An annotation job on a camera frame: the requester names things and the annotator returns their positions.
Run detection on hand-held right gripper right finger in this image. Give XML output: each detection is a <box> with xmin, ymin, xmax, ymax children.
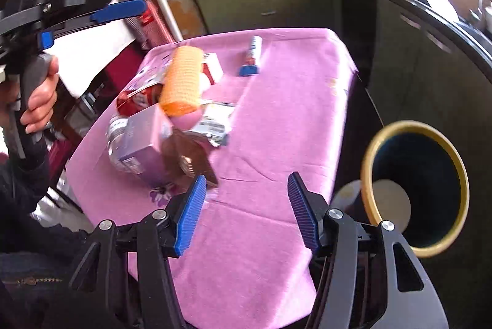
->
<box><xmin>288</xmin><ymin>171</ymin><xmax>450</xmax><ymax>329</ymax></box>

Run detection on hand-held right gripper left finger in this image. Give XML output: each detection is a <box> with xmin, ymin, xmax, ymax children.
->
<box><xmin>69</xmin><ymin>174</ymin><xmax>208</xmax><ymax>329</ymax></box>

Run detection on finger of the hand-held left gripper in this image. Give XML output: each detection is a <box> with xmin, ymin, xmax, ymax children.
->
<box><xmin>36</xmin><ymin>0</ymin><xmax>149</xmax><ymax>26</ymax></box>
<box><xmin>23</xmin><ymin>18</ymin><xmax>129</xmax><ymax>49</ymax></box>

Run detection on brown foil wrapper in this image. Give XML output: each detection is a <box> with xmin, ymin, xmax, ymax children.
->
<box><xmin>161</xmin><ymin>129</ymin><xmax>219</xmax><ymax>188</ymax></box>

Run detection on purple box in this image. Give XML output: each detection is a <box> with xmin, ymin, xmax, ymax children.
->
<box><xmin>117</xmin><ymin>106</ymin><xmax>174</xmax><ymax>187</ymax></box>

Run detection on silver blue packet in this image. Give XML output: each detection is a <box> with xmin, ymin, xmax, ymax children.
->
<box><xmin>190</xmin><ymin>102</ymin><xmax>236</xmax><ymax>147</ymax></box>

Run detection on orange foam net sleeve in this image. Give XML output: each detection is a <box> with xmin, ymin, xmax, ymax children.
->
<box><xmin>159</xmin><ymin>46</ymin><xmax>204</xmax><ymax>117</ymax></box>

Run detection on red white carton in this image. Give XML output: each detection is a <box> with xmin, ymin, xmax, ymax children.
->
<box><xmin>200</xmin><ymin>53</ymin><xmax>224</xmax><ymax>85</ymax></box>

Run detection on yellow-rimmed dark trash bin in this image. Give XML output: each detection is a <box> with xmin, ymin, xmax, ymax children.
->
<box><xmin>361</xmin><ymin>120</ymin><xmax>470</xmax><ymax>258</ymax></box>

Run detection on white blue packet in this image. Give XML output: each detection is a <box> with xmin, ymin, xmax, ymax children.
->
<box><xmin>238</xmin><ymin>36</ymin><xmax>264</xmax><ymax>78</ymax></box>

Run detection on person's left hand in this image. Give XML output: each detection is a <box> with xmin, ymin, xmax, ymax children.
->
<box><xmin>19</xmin><ymin>56</ymin><xmax>61</xmax><ymax>134</ymax></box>

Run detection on red checked hanging cloth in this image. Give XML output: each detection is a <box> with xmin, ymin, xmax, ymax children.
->
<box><xmin>109</xmin><ymin>0</ymin><xmax>173</xmax><ymax>50</ymax></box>

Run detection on white purple snack bag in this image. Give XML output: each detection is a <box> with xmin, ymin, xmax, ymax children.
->
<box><xmin>129</xmin><ymin>56</ymin><xmax>173</xmax><ymax>91</ymax></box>

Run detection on pink tablecloth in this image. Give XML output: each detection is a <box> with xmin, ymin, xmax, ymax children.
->
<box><xmin>67</xmin><ymin>28</ymin><xmax>360</xmax><ymax>322</ymax></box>

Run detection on red soda can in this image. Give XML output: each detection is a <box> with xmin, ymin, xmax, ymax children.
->
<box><xmin>116</xmin><ymin>83</ymin><xmax>162</xmax><ymax>117</ymax></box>

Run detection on clear plastic bottle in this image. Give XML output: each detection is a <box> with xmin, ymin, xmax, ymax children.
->
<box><xmin>107</xmin><ymin>116</ymin><xmax>132</xmax><ymax>173</ymax></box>

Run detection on green lower kitchen cabinets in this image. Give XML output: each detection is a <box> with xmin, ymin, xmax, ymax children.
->
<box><xmin>194</xmin><ymin>0</ymin><xmax>492</xmax><ymax>160</ymax></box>

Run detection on person's dark jacket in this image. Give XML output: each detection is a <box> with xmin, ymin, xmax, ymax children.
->
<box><xmin>0</xmin><ymin>194</ymin><xmax>135</xmax><ymax>329</ymax></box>

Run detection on frying pan with white plate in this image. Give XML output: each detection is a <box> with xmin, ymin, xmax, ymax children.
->
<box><xmin>417</xmin><ymin>0</ymin><xmax>461</xmax><ymax>22</ymax></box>

